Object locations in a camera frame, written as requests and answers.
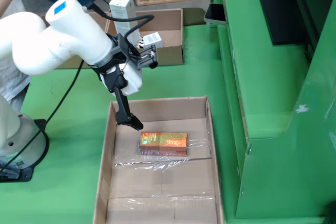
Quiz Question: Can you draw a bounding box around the black monitor panel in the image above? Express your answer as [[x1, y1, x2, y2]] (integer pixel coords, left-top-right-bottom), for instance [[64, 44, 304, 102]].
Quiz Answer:
[[253, 0, 321, 46]]

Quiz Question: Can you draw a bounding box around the orange holographic carton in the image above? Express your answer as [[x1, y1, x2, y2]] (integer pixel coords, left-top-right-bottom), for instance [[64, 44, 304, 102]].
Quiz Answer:
[[138, 131, 188, 157]]

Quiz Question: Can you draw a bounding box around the green machine housing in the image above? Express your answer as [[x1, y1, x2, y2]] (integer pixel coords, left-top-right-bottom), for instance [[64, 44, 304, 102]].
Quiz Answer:
[[209, 0, 336, 221]]

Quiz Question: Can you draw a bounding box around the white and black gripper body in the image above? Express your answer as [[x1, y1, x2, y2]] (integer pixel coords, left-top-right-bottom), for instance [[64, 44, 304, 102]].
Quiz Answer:
[[90, 58, 144, 97]]

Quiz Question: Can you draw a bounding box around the person in white shirt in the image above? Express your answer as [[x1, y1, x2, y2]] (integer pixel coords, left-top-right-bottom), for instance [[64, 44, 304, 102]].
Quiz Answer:
[[0, 0, 32, 112]]

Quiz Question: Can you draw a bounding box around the cardboard tray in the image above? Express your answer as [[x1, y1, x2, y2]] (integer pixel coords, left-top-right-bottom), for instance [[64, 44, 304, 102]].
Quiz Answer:
[[93, 95, 225, 224]]

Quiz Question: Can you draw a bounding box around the cardboard box holding white cartons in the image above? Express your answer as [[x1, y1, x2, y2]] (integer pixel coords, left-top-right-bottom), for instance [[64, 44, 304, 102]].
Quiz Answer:
[[103, 8, 185, 68]]

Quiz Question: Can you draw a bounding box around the tall white carton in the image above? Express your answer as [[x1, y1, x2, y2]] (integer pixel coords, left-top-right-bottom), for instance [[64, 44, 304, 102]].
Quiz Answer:
[[109, 0, 141, 49]]

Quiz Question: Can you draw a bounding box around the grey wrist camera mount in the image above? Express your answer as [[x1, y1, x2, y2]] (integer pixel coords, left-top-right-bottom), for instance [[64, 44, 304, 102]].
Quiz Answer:
[[110, 33, 158, 69]]

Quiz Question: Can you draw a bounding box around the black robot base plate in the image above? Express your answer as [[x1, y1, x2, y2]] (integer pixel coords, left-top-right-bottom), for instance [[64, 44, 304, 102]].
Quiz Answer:
[[0, 119, 50, 183]]

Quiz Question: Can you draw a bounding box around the cardboard box holding blue carton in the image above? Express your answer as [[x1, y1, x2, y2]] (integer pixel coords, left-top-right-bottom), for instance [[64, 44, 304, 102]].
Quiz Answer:
[[39, 10, 111, 69]]

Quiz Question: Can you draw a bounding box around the clear plastic film strip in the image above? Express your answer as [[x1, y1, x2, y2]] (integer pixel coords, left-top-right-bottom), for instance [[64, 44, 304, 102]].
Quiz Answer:
[[112, 129, 213, 171]]

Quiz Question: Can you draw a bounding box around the small white carton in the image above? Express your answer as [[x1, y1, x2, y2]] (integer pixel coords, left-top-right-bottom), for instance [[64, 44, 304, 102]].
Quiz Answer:
[[143, 31, 163, 49]]

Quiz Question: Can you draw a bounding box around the short black camera cable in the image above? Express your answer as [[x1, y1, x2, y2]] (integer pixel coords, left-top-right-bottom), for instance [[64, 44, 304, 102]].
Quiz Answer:
[[85, 1, 155, 51]]

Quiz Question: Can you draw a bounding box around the black smartphone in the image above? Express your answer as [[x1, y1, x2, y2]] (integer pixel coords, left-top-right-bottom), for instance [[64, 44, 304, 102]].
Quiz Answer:
[[204, 3, 228, 25]]

